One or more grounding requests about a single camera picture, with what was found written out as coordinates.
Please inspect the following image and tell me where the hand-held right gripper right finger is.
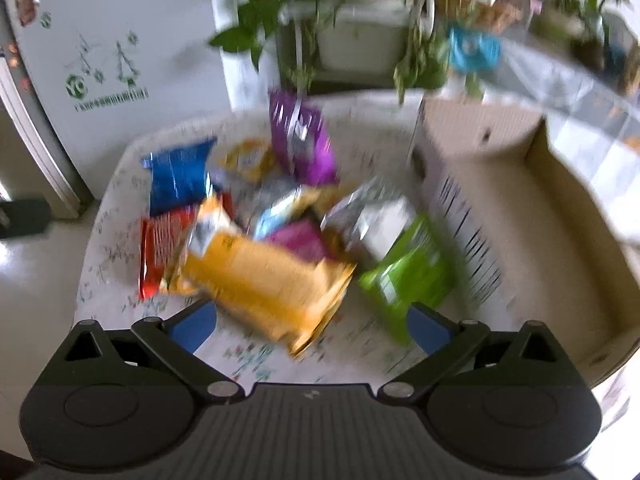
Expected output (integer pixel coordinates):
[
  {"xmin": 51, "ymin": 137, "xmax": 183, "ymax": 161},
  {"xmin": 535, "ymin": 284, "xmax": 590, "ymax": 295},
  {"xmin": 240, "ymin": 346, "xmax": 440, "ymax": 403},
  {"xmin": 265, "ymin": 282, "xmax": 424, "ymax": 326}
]
[{"xmin": 377, "ymin": 302, "xmax": 583, "ymax": 405}]

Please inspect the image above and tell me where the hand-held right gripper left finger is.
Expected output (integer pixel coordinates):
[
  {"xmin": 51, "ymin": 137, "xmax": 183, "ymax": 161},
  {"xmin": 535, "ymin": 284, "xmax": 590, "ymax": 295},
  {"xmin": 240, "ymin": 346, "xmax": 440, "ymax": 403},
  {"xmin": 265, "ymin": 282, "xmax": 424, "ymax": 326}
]
[{"xmin": 37, "ymin": 300, "xmax": 246, "ymax": 403}]

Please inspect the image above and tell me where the white planter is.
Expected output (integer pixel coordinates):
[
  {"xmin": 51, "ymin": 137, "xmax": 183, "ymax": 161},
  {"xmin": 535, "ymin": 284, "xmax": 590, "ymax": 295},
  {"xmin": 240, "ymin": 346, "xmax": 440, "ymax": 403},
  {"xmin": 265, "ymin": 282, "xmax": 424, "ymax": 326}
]
[{"xmin": 280, "ymin": 0, "xmax": 416, "ymax": 81}]

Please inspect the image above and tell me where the wicker basket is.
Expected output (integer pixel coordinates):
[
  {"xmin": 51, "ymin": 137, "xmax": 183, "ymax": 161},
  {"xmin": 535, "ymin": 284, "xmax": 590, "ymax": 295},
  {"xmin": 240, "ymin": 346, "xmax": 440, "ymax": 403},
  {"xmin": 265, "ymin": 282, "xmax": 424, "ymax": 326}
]
[{"xmin": 435, "ymin": 0, "xmax": 521, "ymax": 31}]

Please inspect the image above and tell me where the white and blue snack packet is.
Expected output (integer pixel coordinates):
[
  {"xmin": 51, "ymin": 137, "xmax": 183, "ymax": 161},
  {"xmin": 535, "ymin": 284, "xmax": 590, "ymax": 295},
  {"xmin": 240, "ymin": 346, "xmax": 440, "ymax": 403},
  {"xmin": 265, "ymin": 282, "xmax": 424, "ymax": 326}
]
[{"xmin": 252, "ymin": 187, "xmax": 321, "ymax": 241}]

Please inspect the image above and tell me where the red snack packet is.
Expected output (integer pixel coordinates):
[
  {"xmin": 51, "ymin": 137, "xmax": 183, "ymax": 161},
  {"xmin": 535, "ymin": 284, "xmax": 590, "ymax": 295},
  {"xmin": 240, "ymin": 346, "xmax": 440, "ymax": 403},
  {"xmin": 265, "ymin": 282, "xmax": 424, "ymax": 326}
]
[{"xmin": 139, "ymin": 192, "xmax": 236, "ymax": 301}]

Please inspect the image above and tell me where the floral tablecloth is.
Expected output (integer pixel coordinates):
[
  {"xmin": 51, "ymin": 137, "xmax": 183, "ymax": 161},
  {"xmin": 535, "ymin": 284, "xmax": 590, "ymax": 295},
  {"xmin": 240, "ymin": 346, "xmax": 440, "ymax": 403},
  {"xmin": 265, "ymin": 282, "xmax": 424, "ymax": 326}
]
[{"xmin": 75, "ymin": 90, "xmax": 631, "ymax": 431}]

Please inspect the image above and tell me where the brown cardboard box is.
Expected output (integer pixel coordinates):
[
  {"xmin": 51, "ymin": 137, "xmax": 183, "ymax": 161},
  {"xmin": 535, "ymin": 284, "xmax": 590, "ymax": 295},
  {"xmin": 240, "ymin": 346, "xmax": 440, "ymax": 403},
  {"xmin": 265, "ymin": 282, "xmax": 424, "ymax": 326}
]
[{"xmin": 407, "ymin": 95, "xmax": 640, "ymax": 401}]

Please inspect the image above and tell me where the dark object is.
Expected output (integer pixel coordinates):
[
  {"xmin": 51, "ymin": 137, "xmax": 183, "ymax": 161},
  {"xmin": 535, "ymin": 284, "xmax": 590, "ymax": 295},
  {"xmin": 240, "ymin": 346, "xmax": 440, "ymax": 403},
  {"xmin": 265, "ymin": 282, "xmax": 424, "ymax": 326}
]
[{"xmin": 0, "ymin": 199, "xmax": 52, "ymax": 239}]

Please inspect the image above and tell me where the pink snack packet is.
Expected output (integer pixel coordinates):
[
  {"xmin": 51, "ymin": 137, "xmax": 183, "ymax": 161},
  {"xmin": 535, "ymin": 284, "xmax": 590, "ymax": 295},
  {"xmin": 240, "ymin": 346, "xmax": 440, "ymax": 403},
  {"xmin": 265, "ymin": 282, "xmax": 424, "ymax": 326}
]
[{"xmin": 267, "ymin": 220, "xmax": 341, "ymax": 263}]

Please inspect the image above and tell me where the blue foil snack packet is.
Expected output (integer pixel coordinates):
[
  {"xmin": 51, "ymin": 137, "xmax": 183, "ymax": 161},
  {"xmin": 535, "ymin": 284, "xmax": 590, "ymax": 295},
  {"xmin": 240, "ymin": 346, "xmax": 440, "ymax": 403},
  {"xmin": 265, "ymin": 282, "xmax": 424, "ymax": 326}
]
[{"xmin": 141, "ymin": 137, "xmax": 223, "ymax": 218}]

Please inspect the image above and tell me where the white freezer with green print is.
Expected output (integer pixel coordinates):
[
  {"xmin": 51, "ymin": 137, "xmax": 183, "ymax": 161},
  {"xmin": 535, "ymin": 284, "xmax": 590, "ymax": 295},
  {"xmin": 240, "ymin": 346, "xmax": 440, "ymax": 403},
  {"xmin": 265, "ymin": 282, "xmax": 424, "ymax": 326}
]
[{"xmin": 0, "ymin": 0, "xmax": 236, "ymax": 221}]

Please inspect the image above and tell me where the green snack packet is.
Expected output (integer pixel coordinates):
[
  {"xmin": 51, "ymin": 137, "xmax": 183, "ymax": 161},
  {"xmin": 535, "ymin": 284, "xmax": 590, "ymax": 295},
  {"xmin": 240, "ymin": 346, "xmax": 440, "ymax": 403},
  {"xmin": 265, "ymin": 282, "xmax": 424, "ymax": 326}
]
[{"xmin": 357, "ymin": 212, "xmax": 456, "ymax": 346}]

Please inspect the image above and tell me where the green trailing pothos plant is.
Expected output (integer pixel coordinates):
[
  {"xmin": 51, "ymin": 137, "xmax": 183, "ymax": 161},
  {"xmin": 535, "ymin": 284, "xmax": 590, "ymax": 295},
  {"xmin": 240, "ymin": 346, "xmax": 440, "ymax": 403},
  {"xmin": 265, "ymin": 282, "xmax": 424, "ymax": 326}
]
[{"xmin": 207, "ymin": 0, "xmax": 451, "ymax": 106}]

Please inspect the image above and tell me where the purple snack packet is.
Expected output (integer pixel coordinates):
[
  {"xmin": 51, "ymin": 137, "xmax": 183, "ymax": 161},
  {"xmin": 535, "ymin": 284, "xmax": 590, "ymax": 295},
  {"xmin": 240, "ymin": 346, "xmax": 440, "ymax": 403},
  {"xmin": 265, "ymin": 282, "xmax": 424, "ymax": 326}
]
[{"xmin": 269, "ymin": 89, "xmax": 341, "ymax": 187}]

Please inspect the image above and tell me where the large yellow snack packet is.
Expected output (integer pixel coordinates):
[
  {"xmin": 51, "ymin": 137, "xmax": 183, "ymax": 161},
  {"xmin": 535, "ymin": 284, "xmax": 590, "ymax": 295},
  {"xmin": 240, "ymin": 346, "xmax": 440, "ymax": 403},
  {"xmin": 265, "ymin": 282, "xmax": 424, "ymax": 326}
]
[{"xmin": 165, "ymin": 195, "xmax": 357, "ymax": 358}]

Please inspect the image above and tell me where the silver foil snack packet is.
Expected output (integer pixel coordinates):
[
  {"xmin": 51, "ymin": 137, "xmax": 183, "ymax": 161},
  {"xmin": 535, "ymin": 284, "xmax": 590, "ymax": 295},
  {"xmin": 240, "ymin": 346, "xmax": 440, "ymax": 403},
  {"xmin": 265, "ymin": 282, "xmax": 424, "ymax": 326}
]
[{"xmin": 320, "ymin": 177, "xmax": 418, "ymax": 263}]

